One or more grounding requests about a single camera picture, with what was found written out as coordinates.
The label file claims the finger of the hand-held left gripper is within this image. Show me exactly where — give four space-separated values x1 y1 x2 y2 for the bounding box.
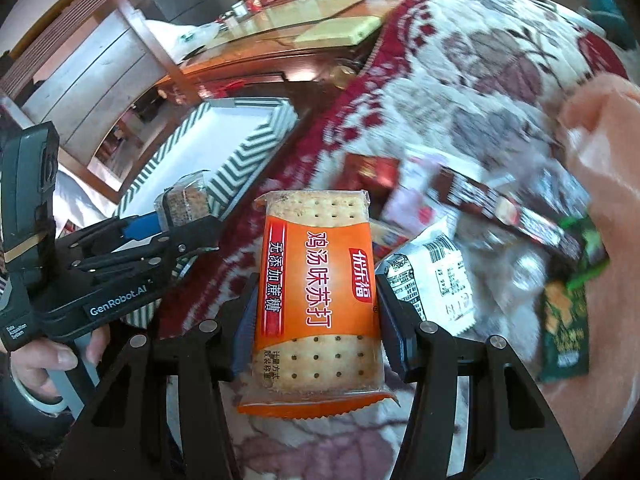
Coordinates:
75 211 167 257
81 215 225 282

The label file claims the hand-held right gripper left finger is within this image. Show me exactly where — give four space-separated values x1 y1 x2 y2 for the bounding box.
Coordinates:
52 275 262 480

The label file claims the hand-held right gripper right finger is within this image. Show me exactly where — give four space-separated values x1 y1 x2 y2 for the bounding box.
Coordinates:
375 273 583 480

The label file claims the clear-wrapped brown cake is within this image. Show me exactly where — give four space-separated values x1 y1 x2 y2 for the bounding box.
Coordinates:
154 170 214 229

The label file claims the white snack packet black print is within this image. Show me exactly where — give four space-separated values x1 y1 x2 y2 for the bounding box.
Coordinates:
376 220 476 337

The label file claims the orange cracker packet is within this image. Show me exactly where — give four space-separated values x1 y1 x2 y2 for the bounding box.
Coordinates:
236 189 401 420

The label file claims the striped cardboard box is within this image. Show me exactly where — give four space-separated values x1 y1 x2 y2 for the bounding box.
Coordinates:
113 97 301 226

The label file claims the red snack packet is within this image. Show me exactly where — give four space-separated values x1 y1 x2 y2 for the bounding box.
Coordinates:
336 154 402 197

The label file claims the dark brown bar packet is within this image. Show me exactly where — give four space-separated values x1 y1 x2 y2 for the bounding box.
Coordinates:
430 165 587 262

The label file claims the person's left hand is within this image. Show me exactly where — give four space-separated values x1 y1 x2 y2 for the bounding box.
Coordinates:
10 326 112 406

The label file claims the white and pink snack packet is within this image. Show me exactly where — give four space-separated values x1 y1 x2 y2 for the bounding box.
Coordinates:
382 157 462 227

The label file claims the wooden chair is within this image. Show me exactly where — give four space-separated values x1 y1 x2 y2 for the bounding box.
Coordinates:
0 0 201 196

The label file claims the dark green snack packet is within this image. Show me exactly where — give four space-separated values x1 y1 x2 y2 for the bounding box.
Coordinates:
539 280 592 384

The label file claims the white plastic bag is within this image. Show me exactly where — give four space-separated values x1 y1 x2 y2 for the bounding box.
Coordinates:
145 20 222 62

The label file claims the bright green snack packet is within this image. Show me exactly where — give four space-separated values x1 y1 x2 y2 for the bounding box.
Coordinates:
559 215 612 289

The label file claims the wooden glass-top table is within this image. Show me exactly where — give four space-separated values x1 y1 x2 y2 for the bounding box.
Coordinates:
90 0 451 181

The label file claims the yellow pad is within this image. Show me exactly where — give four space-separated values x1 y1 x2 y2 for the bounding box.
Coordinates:
292 15 384 46

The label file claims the red and white printed blanket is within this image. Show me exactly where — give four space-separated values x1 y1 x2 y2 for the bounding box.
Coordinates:
155 0 636 480

